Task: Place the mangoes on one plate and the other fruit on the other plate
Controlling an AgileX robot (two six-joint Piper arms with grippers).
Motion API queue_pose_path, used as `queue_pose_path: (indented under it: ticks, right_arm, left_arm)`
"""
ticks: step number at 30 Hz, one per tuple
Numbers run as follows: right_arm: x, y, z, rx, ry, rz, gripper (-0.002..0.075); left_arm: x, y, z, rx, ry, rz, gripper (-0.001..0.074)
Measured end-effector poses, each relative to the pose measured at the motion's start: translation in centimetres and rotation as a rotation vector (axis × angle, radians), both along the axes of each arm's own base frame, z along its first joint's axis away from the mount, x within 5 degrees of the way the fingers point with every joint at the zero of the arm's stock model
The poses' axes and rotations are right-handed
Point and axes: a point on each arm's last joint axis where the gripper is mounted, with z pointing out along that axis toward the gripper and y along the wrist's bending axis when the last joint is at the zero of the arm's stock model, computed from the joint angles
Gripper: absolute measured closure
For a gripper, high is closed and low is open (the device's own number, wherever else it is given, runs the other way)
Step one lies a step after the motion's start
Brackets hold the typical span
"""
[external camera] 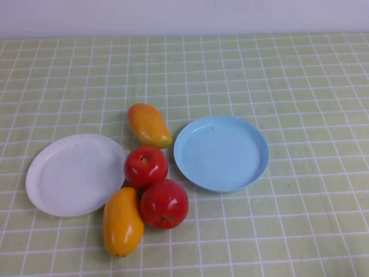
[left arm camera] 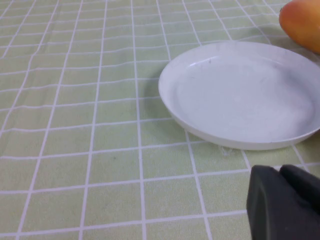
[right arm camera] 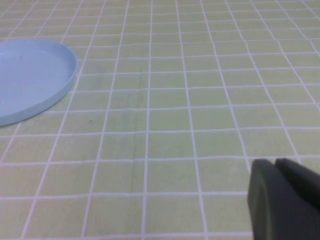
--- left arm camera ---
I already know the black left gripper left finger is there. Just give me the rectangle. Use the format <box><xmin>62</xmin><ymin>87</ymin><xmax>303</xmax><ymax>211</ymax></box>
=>
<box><xmin>246</xmin><ymin>164</ymin><xmax>320</xmax><ymax>240</ymax></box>

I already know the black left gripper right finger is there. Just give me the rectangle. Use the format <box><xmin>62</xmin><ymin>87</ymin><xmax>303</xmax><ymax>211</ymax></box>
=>
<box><xmin>279</xmin><ymin>164</ymin><xmax>320</xmax><ymax>215</ymax></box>

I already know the orange mango with green end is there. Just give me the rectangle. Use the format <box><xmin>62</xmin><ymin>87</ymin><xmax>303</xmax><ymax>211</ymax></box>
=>
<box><xmin>278</xmin><ymin>0</ymin><xmax>320</xmax><ymax>55</ymax></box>

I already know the white round plate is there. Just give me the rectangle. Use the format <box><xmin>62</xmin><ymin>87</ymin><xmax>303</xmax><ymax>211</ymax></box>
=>
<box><xmin>158</xmin><ymin>41</ymin><xmax>320</xmax><ymax>151</ymax></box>

